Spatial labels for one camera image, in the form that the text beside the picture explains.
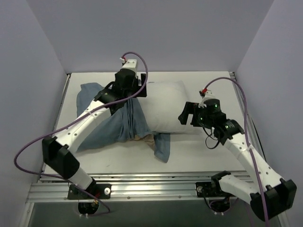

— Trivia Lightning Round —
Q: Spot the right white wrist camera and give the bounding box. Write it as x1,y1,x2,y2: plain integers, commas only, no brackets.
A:
199,88,215,107

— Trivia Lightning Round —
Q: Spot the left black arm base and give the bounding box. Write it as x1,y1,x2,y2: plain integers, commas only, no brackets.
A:
67,182,112,216

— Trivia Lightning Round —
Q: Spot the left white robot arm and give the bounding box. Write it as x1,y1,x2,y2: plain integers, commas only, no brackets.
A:
42,69,148,198

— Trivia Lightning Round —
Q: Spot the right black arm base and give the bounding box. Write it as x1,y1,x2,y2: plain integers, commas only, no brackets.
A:
195,182,231,214

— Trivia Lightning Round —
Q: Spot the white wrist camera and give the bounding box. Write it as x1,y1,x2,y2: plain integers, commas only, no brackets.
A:
199,88,215,107
120,57,138,73

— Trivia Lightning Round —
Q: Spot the blue plaid pillowcase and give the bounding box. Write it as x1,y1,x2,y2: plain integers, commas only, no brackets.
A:
77,98,170,163

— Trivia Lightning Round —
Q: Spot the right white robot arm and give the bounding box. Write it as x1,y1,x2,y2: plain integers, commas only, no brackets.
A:
178,98,297,221

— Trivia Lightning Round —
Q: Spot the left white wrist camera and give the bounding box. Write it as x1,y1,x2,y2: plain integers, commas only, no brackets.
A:
120,57,138,73

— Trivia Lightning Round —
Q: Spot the white pillow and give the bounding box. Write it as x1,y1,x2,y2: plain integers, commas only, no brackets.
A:
138,81,200,134

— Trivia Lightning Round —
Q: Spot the aluminium table frame rail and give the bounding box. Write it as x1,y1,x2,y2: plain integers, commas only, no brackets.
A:
26,70,268,203

